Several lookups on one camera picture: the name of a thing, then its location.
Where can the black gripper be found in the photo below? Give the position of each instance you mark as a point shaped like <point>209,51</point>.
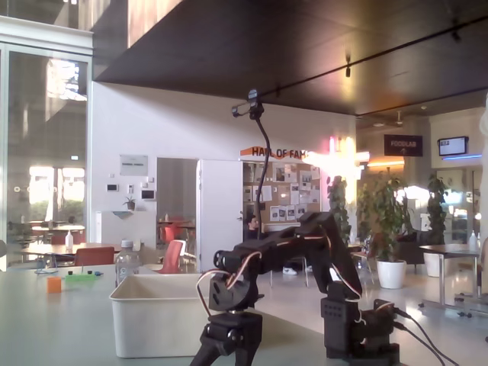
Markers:
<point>233,329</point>

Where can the black SO-100 follower arm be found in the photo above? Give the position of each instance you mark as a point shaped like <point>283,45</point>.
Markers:
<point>331,251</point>

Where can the white plastic bin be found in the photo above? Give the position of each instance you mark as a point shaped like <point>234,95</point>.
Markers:
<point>152,324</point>

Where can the green flat block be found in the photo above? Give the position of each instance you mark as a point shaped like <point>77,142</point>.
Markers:
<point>80,278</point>

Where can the orange cube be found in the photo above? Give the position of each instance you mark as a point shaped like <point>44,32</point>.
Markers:
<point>54,285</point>

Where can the red chair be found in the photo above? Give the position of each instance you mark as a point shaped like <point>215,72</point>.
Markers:
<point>174,253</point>
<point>94,256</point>

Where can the background seated person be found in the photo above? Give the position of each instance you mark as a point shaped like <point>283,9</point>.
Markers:
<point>251,226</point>

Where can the clear water bottle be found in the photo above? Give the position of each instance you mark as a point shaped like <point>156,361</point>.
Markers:
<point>127,267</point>

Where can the white open door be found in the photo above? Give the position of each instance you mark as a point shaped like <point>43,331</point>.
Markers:
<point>219,213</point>

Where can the white cabinet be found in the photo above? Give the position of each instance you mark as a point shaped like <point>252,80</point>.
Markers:
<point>126,228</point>

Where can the cork bulletin board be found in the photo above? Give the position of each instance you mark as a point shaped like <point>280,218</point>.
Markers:
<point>284,198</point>

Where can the small potted plant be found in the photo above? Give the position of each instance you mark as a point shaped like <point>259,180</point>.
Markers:
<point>130,203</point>

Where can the large plant white pot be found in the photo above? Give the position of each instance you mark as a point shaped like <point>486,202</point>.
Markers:
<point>390,272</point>

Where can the tall slim green plant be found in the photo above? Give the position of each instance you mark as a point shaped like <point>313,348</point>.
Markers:
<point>339,206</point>

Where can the clear pump bottle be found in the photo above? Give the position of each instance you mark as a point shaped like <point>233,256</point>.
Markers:
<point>69,241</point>

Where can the wooden cafe table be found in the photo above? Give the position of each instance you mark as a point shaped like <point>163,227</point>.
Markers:
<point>57,249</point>

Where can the orange hall of fame sign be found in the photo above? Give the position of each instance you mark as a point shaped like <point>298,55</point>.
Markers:
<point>267,152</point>

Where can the grey table metal legs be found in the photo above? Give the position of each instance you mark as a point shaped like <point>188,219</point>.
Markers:
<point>450,249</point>

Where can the slim plant white pot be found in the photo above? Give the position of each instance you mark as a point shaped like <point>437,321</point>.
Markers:
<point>436,206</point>

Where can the small clear bottle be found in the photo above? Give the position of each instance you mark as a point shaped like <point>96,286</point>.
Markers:
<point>473,242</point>

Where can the black foodlab sign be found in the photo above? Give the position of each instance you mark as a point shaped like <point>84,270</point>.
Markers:
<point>403,145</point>

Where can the black ceiling spotlight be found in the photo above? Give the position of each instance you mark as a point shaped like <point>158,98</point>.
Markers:
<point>347,71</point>

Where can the black gooseneck camera mount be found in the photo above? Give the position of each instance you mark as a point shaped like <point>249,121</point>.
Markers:
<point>260,183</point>

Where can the white wall poster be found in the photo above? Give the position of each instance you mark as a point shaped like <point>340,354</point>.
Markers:
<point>133,164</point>

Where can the wall display screen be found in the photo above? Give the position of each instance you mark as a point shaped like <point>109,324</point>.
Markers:
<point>453,146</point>

